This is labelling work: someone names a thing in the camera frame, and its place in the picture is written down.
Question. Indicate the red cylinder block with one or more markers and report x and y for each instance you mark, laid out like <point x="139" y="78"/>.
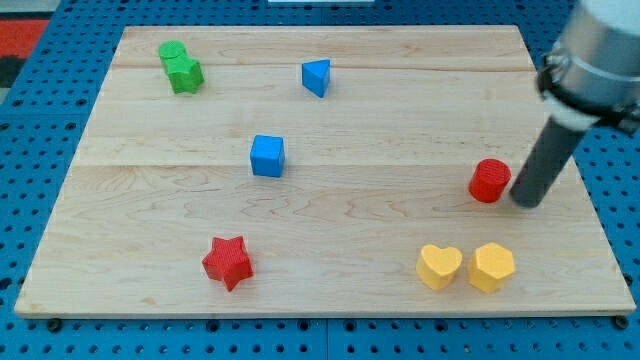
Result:
<point x="489" y="180"/>

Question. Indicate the green cylinder block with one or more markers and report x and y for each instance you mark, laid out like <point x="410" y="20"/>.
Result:
<point x="171" y="51"/>

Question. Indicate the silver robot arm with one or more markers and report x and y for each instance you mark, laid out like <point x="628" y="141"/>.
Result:
<point x="590" y="77"/>

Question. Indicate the yellow heart block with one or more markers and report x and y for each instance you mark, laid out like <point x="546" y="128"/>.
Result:
<point x="437" y="267"/>

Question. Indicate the blue cube block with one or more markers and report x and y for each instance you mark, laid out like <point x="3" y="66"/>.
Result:
<point x="267" y="156"/>

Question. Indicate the red star block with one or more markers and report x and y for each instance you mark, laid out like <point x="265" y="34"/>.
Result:
<point x="228" y="262"/>

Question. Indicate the wooden board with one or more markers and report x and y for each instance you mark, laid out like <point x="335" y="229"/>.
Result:
<point x="374" y="171"/>

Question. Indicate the yellow hexagon block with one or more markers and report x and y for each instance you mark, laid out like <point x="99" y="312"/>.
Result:
<point x="491" y="267"/>

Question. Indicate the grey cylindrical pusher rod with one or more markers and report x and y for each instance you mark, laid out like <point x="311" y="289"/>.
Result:
<point x="554" y="146"/>

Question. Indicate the blue triangle block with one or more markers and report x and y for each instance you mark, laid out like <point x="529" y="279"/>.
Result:
<point x="316" y="76"/>

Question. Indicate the green star block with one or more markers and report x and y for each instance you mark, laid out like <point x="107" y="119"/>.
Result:
<point x="184" y="74"/>

